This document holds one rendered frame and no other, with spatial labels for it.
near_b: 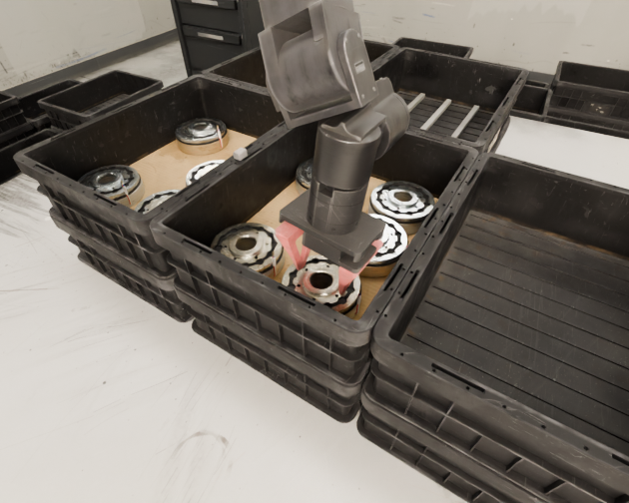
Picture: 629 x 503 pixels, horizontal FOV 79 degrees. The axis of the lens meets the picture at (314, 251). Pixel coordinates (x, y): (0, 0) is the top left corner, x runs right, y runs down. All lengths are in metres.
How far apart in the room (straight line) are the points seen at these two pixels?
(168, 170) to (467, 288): 0.57
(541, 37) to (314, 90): 3.50
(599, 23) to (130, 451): 3.72
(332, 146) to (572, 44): 3.52
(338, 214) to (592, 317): 0.37
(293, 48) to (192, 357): 0.47
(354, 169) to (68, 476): 0.51
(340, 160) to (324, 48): 0.09
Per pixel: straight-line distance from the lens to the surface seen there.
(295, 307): 0.38
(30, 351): 0.76
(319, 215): 0.38
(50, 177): 0.66
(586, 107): 2.14
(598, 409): 0.53
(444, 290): 0.55
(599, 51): 3.83
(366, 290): 0.52
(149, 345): 0.67
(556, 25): 3.77
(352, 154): 0.34
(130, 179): 0.74
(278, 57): 0.35
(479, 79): 1.04
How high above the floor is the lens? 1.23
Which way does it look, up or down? 45 degrees down
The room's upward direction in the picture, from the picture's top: straight up
